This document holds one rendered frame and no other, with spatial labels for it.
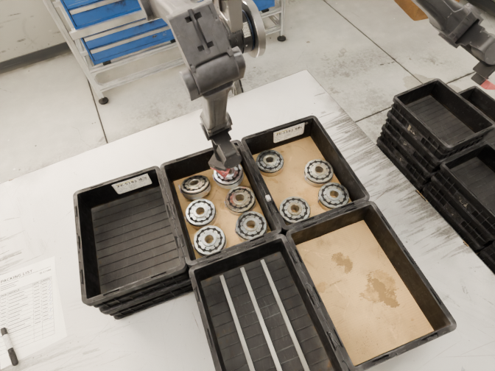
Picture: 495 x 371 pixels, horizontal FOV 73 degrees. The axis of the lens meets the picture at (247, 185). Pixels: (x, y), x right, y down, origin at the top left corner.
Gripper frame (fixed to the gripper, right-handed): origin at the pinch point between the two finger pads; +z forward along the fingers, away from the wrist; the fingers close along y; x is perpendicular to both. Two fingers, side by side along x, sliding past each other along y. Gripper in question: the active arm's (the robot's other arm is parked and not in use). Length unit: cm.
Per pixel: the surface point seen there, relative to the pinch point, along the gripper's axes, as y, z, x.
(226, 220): -14.9, 6.7, -6.4
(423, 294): -16, 0, -68
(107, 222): -32.2, 6.5, 31.9
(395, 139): 84, 55, -56
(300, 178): 10.9, 7.4, -23.4
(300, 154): 21.2, 7.8, -19.9
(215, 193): -7.0, 7.1, 2.2
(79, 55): 75, 50, 163
